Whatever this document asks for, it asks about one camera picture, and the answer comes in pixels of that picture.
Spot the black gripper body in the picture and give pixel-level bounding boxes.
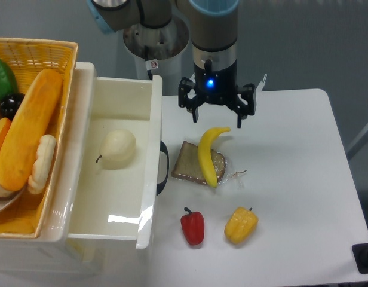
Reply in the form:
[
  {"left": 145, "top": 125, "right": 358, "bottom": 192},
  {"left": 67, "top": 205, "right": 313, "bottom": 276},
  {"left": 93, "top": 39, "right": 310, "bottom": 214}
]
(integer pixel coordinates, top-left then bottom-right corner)
[{"left": 178, "top": 63, "right": 256, "bottom": 115}]

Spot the white top drawer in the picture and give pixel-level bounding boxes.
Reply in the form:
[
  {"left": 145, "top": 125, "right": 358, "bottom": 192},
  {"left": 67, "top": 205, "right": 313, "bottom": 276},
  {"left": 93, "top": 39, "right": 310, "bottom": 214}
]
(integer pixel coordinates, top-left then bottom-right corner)
[{"left": 69, "top": 75, "right": 165, "bottom": 249}]

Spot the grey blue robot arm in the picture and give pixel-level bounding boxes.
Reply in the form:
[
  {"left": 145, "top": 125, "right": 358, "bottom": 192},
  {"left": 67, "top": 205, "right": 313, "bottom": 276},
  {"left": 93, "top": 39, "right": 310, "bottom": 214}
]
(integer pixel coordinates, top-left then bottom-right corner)
[{"left": 87, "top": 1, "right": 256, "bottom": 121}]

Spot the white drawer cabinet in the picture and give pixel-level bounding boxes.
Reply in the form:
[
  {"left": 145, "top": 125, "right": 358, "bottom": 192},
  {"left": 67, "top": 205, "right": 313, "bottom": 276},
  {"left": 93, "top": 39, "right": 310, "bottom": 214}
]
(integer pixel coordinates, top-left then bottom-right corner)
[{"left": 0, "top": 63, "right": 162, "bottom": 276}]

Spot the yellow toy banana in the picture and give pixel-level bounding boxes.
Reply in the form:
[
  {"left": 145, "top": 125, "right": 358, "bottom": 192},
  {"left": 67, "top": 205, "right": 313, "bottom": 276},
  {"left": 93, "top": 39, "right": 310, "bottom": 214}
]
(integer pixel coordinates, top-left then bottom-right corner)
[{"left": 198, "top": 127, "right": 231, "bottom": 188}]

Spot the wrapped bread slice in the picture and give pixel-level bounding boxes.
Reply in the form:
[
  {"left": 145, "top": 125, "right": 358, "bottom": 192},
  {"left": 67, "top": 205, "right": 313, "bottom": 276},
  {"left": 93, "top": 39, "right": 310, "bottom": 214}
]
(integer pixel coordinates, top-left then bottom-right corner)
[{"left": 171, "top": 141, "right": 247, "bottom": 185}]

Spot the white toy pear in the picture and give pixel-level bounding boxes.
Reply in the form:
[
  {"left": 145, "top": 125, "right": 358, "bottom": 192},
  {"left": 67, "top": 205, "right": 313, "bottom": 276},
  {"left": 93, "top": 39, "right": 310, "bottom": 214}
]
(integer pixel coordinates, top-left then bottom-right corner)
[{"left": 95, "top": 129, "right": 136, "bottom": 170}]

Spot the yellow toy bell pepper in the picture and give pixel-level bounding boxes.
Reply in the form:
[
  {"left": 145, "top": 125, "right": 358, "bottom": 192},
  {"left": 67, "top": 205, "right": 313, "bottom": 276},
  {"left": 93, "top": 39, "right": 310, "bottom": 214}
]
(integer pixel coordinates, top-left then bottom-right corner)
[{"left": 224, "top": 207, "right": 259, "bottom": 245}]

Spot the red toy bell pepper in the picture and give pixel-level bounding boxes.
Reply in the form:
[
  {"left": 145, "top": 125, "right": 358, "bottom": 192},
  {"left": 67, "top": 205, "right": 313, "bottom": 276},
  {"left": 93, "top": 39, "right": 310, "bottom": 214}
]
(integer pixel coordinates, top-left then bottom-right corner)
[{"left": 180, "top": 207, "right": 205, "bottom": 246}]

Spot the small white braided bread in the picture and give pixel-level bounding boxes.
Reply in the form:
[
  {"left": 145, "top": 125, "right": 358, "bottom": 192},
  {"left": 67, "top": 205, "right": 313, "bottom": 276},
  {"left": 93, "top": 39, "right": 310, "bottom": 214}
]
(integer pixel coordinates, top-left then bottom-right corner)
[{"left": 27, "top": 135, "right": 56, "bottom": 194}]

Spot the yellow wicker basket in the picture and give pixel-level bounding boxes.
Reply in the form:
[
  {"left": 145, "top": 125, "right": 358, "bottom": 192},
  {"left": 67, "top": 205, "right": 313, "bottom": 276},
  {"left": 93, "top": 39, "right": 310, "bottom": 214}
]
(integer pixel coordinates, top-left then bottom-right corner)
[{"left": 0, "top": 38, "right": 78, "bottom": 239}]

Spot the black device at table edge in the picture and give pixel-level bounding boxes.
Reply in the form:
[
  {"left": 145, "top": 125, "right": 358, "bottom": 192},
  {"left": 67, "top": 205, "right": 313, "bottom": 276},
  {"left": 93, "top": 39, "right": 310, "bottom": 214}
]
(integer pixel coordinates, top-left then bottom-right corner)
[{"left": 352, "top": 243, "right": 368, "bottom": 274}]

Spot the black toy fruit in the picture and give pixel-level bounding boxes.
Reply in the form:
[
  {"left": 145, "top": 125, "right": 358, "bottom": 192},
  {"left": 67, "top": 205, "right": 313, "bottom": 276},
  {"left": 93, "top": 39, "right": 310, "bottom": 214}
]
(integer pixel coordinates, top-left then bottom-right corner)
[{"left": 0, "top": 93, "right": 24, "bottom": 120}]

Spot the orange baguette loaf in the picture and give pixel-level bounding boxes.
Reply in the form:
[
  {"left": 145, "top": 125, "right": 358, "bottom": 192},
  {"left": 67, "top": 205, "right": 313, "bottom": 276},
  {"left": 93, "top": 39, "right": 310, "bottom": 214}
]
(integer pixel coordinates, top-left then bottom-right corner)
[{"left": 0, "top": 69, "right": 63, "bottom": 191}]

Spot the green toy vegetable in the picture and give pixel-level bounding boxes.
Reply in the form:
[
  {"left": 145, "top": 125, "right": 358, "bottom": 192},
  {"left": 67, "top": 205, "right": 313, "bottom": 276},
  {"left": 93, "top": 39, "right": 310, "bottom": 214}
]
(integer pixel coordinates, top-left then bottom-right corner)
[{"left": 0, "top": 59, "right": 18, "bottom": 100}]

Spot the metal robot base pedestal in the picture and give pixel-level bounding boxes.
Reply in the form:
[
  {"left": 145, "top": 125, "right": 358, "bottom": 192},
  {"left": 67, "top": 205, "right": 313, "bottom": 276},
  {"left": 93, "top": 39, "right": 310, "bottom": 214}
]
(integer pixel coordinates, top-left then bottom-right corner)
[{"left": 123, "top": 16, "right": 189, "bottom": 96}]

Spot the white frame at right edge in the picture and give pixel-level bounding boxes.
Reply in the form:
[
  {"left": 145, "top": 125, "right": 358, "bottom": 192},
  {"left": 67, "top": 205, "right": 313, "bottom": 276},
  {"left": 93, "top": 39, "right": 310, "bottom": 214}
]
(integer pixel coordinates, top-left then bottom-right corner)
[{"left": 346, "top": 122, "right": 368, "bottom": 161}]

